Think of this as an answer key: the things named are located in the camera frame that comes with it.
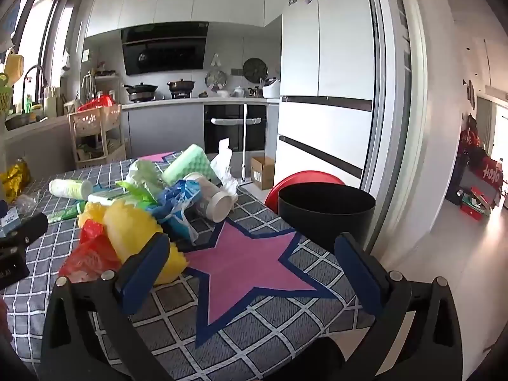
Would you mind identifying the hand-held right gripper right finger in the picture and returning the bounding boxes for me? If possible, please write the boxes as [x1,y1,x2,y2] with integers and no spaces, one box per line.
[334,232,463,381]

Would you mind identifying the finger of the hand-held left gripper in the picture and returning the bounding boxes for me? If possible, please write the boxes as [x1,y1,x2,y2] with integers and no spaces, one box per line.
[0,212,49,247]

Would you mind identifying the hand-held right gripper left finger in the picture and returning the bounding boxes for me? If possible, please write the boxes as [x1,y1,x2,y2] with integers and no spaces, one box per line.
[37,232,175,381]

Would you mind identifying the clear plastic wrap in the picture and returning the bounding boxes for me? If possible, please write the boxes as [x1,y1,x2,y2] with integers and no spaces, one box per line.
[10,192,41,218]

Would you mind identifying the blue and white box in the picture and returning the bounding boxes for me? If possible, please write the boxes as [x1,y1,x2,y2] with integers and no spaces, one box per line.
[0,206,22,234]

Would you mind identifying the red plastic bag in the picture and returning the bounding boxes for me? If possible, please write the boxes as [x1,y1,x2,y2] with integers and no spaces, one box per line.
[59,219,122,282]

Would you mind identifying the black round bin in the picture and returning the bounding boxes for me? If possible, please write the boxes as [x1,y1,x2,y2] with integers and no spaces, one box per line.
[278,184,376,255]

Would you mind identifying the blue plastic bag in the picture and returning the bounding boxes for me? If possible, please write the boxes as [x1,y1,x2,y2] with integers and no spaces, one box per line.
[153,179,207,245]

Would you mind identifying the green and white carton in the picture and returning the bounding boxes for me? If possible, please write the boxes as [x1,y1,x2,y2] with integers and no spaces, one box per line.
[88,180,159,208]

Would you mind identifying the white cylindrical bottle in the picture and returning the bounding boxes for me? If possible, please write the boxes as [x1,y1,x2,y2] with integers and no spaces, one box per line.
[183,172,233,222]

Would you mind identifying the pale green plastic bag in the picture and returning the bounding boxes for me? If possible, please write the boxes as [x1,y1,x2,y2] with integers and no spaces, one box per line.
[126,159,164,191]

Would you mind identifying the gold foil bag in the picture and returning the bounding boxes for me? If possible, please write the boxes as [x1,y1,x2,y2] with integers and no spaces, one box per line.
[0,159,31,201]

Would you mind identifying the grey checked star tablecloth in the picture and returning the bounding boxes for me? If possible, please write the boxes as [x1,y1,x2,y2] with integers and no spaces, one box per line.
[0,151,371,381]

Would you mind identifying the red plastic stool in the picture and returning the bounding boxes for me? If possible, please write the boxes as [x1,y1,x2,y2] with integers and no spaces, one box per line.
[264,170,346,214]

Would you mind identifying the cream storage cart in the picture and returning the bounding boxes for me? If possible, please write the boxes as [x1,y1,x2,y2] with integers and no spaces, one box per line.
[68,103,128,169]

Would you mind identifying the green mesh holder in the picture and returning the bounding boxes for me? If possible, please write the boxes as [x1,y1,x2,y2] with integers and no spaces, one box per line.
[0,73,15,124]

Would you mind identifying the grey lower cabinets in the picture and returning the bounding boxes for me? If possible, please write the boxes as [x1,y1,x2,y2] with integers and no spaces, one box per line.
[121,97,280,160]

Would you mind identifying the cardboard box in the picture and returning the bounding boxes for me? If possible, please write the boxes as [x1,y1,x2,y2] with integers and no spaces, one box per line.
[250,156,276,190]

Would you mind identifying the red plastic basket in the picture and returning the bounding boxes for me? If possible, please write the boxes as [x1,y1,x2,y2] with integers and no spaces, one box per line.
[77,95,114,112]

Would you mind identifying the black kitchen faucet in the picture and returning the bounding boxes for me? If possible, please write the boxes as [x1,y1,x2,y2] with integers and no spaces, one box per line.
[23,64,48,108]

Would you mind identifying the black built-in oven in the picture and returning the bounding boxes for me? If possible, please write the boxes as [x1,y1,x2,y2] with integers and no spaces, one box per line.
[204,103,267,155]

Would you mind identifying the white pole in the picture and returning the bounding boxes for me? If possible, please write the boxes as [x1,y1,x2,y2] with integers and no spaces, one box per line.
[238,103,255,185]

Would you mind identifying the yellow hanging cloth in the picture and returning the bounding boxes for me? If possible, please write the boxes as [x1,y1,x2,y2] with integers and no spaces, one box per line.
[4,52,24,85]

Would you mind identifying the red printed bag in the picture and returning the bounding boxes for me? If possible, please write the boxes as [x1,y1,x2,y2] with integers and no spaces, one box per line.
[470,157,505,192]

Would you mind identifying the black wok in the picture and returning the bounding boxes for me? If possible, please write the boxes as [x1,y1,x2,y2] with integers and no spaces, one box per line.
[123,82,158,102]

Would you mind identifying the dark cooking pot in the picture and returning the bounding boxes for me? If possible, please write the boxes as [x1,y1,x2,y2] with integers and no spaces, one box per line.
[167,79,196,98]

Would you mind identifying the round silver steamer rack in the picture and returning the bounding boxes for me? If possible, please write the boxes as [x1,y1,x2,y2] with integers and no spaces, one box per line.
[205,69,228,90]

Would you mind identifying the white rice cooker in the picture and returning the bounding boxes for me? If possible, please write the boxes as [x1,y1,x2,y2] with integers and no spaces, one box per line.
[262,78,282,99]

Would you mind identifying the black range hood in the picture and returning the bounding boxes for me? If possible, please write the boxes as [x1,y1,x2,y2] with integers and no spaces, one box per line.
[121,22,209,76]

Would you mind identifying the round dark tray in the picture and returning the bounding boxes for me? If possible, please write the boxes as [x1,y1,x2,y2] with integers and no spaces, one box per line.
[242,57,269,82]

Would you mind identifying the white refrigerator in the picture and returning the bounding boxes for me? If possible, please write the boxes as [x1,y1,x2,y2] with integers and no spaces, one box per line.
[273,0,378,191]

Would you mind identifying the white upper cabinets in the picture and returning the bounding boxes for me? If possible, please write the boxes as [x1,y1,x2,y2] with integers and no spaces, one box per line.
[85,0,282,38]

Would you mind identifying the sliding door frame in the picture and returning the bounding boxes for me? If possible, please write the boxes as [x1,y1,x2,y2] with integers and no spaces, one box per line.
[365,0,430,255]

